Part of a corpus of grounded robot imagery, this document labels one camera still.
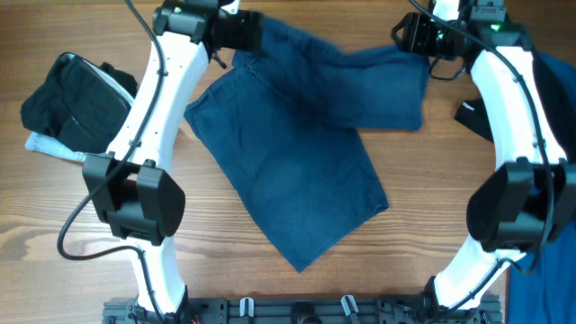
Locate dark blue shorts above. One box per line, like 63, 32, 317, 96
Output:
184, 18, 428, 271

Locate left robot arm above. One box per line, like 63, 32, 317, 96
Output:
83, 1, 264, 323

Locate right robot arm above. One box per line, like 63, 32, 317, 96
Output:
391, 1, 575, 318

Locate crumpled black garment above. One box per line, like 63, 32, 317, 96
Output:
454, 51, 575, 164

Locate folded black garment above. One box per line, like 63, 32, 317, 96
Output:
21, 52, 138, 154

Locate folded light denim jeans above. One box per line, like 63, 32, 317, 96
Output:
25, 131, 89, 163

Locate bright blue cloth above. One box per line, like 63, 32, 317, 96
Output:
507, 53, 575, 323

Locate left black cable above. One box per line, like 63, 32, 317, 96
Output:
57, 0, 170, 324

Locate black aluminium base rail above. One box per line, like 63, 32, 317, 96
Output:
101, 294, 503, 324

